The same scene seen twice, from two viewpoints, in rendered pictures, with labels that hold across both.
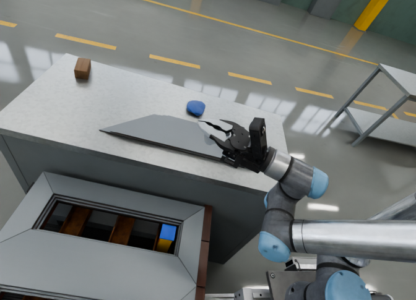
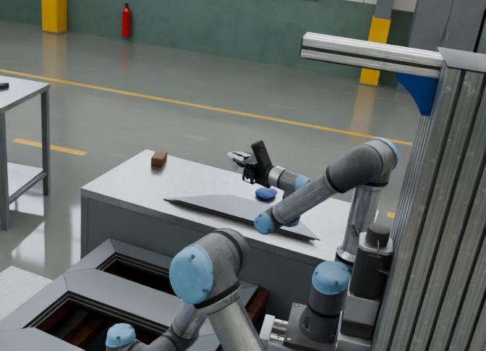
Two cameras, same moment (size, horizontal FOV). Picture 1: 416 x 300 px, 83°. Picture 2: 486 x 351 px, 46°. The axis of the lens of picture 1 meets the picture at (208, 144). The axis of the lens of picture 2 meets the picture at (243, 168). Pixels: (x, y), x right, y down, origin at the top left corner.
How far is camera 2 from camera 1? 1.65 m
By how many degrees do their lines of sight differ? 33
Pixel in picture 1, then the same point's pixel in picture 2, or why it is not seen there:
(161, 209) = not seen: hidden behind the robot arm
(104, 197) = (158, 261)
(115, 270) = (156, 304)
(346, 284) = (330, 265)
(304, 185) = (291, 183)
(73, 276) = (121, 299)
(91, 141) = (155, 205)
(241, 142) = (252, 161)
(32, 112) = (113, 184)
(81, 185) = (139, 251)
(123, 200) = not seen: hidden behind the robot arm
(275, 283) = (296, 309)
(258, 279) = not seen: outside the picture
